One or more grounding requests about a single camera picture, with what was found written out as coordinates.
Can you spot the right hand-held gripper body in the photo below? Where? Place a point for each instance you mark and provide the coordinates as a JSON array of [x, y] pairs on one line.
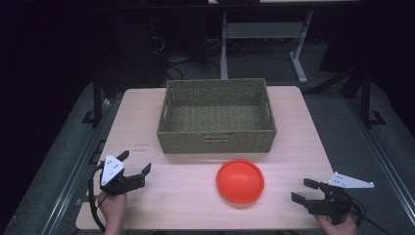
[[332, 204]]

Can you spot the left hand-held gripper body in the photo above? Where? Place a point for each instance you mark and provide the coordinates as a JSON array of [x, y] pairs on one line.
[[112, 173]]

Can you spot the person's right hand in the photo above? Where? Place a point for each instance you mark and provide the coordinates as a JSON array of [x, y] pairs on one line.
[[337, 227]]

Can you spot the person's left hand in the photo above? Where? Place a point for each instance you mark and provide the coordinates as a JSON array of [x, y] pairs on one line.
[[113, 210]]

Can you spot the orange plastic bowl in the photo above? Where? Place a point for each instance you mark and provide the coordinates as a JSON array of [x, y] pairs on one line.
[[240, 181]]

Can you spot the green woven basket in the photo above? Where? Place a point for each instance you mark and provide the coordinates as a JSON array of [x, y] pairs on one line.
[[215, 120]]

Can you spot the aluminium floor rail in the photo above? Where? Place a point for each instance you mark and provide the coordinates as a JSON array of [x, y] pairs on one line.
[[73, 176], [385, 160]]

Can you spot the black metal stand post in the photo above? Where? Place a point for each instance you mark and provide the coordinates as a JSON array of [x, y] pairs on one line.
[[97, 98], [366, 98]]

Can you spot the grey metal desk frame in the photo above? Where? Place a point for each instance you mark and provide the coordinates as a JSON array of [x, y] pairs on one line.
[[261, 31]]

